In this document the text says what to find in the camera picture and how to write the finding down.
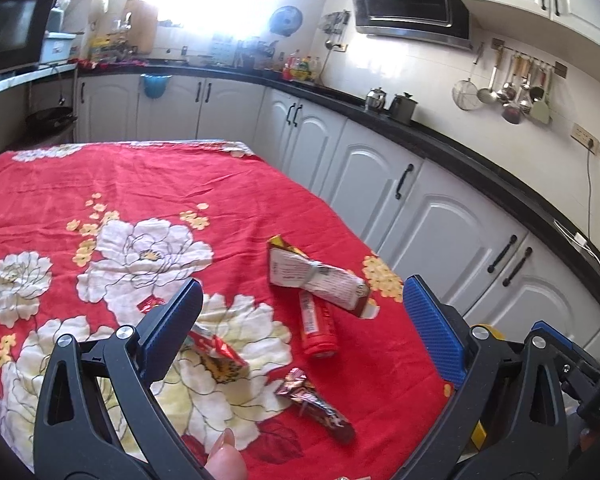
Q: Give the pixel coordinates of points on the black kitchen countertop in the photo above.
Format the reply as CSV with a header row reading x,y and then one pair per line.
x,y
455,152

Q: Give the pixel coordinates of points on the wooden cutting board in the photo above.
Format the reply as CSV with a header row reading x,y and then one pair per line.
x,y
141,25

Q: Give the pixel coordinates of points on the blue round wall fan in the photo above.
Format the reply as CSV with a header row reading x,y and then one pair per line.
x,y
286,21

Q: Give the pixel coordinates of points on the steel pot with lid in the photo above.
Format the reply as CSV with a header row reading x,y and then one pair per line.
x,y
404,109

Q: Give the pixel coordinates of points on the dark shiny candy wrapper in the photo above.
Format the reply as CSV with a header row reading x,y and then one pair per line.
x,y
325,412

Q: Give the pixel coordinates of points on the small red wrapper scrap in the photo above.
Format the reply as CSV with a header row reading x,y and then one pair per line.
x,y
150,305

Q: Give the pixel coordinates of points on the hanging kitchen tools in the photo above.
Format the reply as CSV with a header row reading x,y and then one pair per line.
x,y
335,22

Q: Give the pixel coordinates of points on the group of condiment bottles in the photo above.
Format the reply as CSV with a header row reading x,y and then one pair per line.
x,y
302,67

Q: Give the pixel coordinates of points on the red floral tablecloth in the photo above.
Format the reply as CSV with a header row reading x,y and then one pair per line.
x,y
180,185

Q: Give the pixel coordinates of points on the white kitchen base cabinets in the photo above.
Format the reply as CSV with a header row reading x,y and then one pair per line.
x,y
370,175

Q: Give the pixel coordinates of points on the red gold snack wrapper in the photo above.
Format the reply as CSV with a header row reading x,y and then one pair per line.
x,y
220,355

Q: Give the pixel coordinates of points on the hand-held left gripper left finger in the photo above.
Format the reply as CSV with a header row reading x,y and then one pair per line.
x,y
175,325

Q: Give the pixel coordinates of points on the wall utensil rail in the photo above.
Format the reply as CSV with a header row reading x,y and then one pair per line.
x,y
559,69

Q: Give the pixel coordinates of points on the red plastic tube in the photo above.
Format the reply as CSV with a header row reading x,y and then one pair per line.
x,y
317,335

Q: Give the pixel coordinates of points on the white storage box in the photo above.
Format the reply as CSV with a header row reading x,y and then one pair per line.
x,y
57,49

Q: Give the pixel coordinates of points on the wall power socket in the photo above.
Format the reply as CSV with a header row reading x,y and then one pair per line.
x,y
585,137

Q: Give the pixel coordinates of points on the blue hanging bin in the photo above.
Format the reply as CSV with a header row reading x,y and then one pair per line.
x,y
155,86

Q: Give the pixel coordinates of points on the steel ladle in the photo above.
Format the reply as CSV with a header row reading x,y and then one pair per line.
x,y
486,94

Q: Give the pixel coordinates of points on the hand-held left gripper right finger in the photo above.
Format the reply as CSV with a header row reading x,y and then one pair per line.
x,y
435,330

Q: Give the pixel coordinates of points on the steel spoon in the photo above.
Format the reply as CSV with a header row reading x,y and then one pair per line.
x,y
506,91

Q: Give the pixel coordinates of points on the paper packet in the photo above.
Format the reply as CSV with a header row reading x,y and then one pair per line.
x,y
325,282

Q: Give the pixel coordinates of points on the black microwave oven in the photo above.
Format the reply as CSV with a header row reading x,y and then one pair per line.
x,y
15,25

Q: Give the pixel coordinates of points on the black wok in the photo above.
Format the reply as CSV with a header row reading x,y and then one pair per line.
x,y
50,119

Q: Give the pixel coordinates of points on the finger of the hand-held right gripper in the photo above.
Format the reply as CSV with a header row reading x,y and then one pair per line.
x,y
555,336

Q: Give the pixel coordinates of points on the steel teapot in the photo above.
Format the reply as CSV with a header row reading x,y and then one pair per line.
x,y
376,100

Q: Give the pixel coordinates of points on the green spatula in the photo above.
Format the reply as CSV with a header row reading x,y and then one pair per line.
x,y
541,110

